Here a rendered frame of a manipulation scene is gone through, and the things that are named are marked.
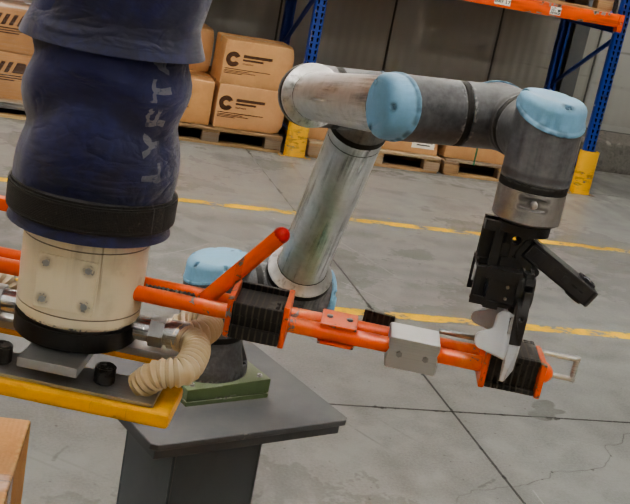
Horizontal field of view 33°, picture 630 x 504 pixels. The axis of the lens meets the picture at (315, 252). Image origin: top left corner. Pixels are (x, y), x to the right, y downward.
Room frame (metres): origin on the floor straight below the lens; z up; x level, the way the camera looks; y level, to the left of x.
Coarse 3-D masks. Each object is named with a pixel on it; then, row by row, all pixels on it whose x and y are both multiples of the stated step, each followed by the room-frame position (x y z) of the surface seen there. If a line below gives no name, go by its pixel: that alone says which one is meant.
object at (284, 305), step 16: (240, 288) 1.41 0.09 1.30; (256, 288) 1.42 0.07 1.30; (272, 288) 1.42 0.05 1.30; (240, 304) 1.33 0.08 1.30; (256, 304) 1.36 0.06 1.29; (272, 304) 1.38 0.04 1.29; (288, 304) 1.35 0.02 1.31; (240, 320) 1.34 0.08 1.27; (256, 320) 1.34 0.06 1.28; (272, 320) 1.33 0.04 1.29; (224, 336) 1.34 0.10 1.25; (240, 336) 1.33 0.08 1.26; (256, 336) 1.33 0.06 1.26; (272, 336) 1.33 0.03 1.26
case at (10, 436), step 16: (0, 432) 1.51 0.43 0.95; (16, 432) 1.52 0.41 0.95; (0, 448) 1.46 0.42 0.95; (16, 448) 1.47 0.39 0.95; (0, 464) 1.41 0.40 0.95; (16, 464) 1.43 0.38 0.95; (0, 480) 1.37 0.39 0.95; (16, 480) 1.44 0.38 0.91; (0, 496) 1.33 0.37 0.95; (16, 496) 1.47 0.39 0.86
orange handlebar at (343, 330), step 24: (0, 264) 1.36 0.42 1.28; (144, 288) 1.36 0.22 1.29; (192, 288) 1.40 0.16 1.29; (216, 312) 1.35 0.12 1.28; (312, 312) 1.40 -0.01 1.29; (336, 312) 1.40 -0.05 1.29; (312, 336) 1.35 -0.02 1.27; (336, 336) 1.35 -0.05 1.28; (360, 336) 1.35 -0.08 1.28; (384, 336) 1.36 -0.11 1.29; (456, 360) 1.34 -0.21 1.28; (480, 360) 1.35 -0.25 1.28
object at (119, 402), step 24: (0, 360) 1.28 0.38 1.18; (0, 384) 1.24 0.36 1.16; (24, 384) 1.25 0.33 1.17; (48, 384) 1.26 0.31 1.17; (72, 384) 1.27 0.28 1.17; (96, 384) 1.28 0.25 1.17; (120, 384) 1.29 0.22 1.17; (72, 408) 1.24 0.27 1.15; (96, 408) 1.24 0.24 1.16; (120, 408) 1.24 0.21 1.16; (144, 408) 1.25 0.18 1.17; (168, 408) 1.26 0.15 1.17
